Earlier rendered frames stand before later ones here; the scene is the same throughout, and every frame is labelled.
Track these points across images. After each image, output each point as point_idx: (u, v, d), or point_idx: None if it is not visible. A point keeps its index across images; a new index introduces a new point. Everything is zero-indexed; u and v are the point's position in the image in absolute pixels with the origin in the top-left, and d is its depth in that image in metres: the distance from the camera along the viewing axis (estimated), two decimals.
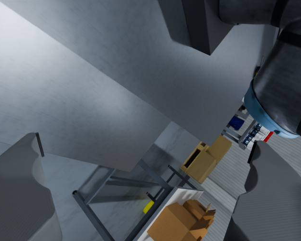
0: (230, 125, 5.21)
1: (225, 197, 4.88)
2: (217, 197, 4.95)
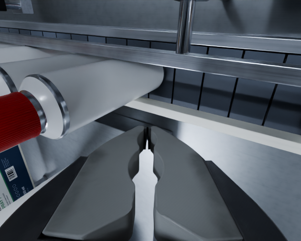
0: None
1: None
2: None
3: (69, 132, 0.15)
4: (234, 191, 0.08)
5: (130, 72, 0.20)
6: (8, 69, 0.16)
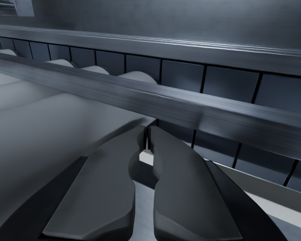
0: None
1: None
2: None
3: None
4: (234, 191, 0.08)
5: (106, 116, 0.12)
6: None
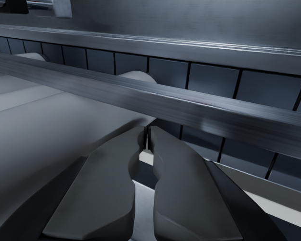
0: None
1: None
2: None
3: None
4: (234, 191, 0.08)
5: (107, 118, 0.12)
6: None
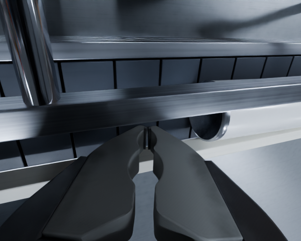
0: None
1: None
2: None
3: None
4: (234, 191, 0.08)
5: None
6: None
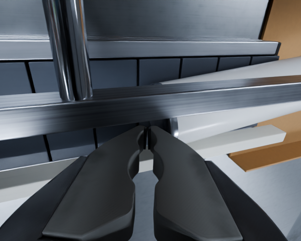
0: None
1: None
2: None
3: None
4: (234, 191, 0.08)
5: None
6: None
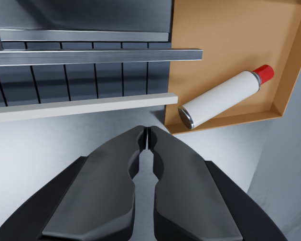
0: None
1: None
2: None
3: None
4: (234, 191, 0.08)
5: None
6: None
